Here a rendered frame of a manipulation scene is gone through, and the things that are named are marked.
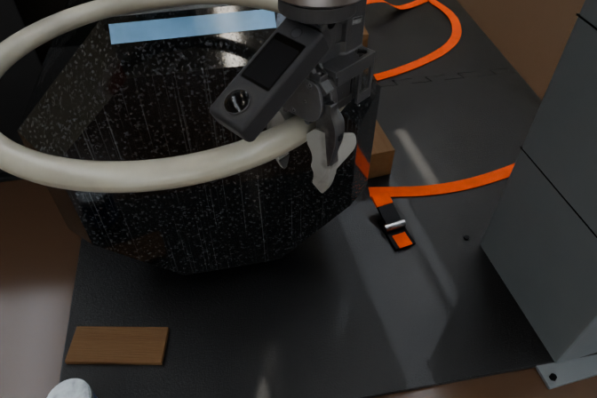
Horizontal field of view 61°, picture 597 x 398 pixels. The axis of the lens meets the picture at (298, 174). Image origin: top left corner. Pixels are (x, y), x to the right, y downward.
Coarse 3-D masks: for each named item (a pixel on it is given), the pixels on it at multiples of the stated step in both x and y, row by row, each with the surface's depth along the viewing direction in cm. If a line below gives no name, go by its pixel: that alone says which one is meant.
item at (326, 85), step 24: (312, 24) 45; (336, 24) 46; (360, 24) 48; (336, 48) 48; (360, 48) 50; (312, 72) 46; (336, 72) 46; (360, 72) 49; (312, 96) 47; (336, 96) 48; (360, 96) 52; (312, 120) 49
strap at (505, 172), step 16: (368, 0) 248; (416, 0) 270; (432, 0) 270; (448, 16) 257; (448, 48) 236; (416, 64) 227; (480, 176) 177; (496, 176) 177; (400, 192) 172; (416, 192) 172; (432, 192) 172; (448, 192) 172
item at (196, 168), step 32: (96, 0) 78; (128, 0) 79; (160, 0) 81; (192, 0) 82; (224, 0) 81; (256, 0) 79; (32, 32) 70; (64, 32) 75; (0, 64) 64; (288, 128) 50; (0, 160) 49; (32, 160) 47; (64, 160) 47; (160, 160) 47; (192, 160) 47; (224, 160) 47; (256, 160) 49; (96, 192) 47; (128, 192) 47
